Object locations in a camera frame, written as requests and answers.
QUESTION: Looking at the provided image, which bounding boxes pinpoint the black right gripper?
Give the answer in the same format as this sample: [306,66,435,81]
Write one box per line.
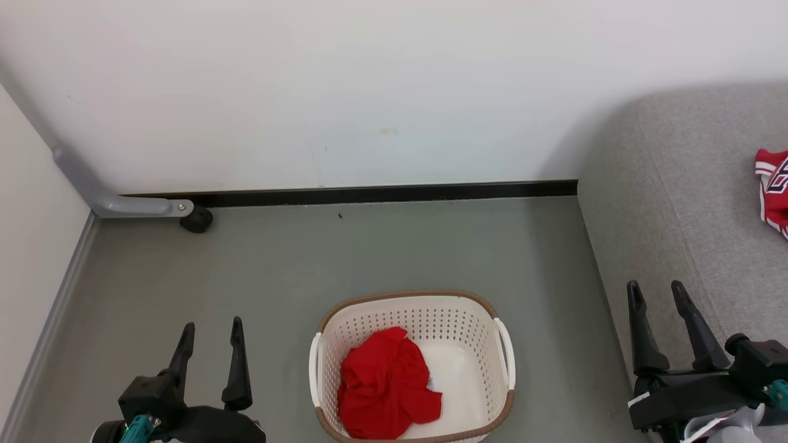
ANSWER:
[627,281,788,430]

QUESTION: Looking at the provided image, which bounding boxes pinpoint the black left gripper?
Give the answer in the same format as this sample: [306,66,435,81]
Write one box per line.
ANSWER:
[92,317,267,443]

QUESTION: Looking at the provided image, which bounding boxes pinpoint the plain red garment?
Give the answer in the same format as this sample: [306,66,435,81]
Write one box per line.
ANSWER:
[337,327,443,441]

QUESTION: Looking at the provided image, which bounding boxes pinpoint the red number 23 jersey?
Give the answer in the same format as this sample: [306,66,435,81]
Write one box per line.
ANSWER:
[755,148,788,239]

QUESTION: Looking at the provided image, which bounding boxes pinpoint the grey fabric sofa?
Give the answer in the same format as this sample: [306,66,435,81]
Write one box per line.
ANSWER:
[577,83,788,443]

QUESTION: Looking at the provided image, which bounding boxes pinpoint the black caster wheel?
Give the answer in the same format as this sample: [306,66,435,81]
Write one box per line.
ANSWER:
[180,206,214,234]

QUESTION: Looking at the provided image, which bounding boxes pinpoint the grey metal partition leg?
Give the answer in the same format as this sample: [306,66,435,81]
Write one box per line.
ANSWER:
[52,145,195,219]

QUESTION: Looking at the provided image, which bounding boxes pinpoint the white brown-rimmed laundry basket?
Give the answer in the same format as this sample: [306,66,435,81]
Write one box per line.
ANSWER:
[308,290,517,443]

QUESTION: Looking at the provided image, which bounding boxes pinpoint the black baseboard strip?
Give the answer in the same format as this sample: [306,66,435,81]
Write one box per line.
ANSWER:
[123,179,578,208]

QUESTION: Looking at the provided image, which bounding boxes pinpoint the grey wall skirting strip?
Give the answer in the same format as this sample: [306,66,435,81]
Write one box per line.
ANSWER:
[0,211,99,431]

